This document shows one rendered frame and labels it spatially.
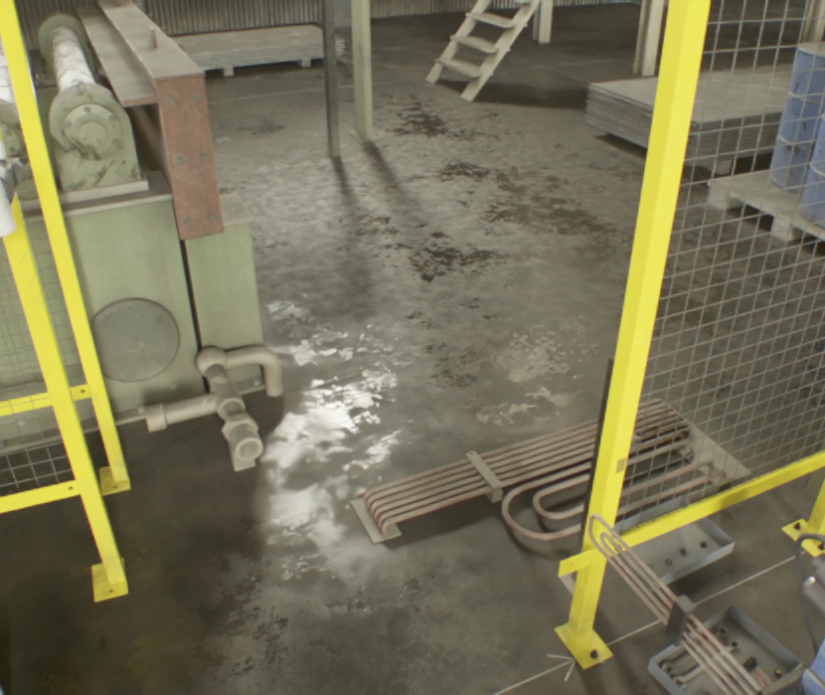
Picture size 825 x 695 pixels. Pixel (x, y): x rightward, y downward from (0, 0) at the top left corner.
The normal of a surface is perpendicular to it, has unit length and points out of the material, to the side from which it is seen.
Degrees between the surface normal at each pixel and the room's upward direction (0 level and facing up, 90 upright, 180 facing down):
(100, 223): 90
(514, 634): 0
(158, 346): 91
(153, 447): 0
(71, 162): 90
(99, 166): 90
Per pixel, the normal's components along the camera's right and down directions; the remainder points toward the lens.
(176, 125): 0.42, 0.48
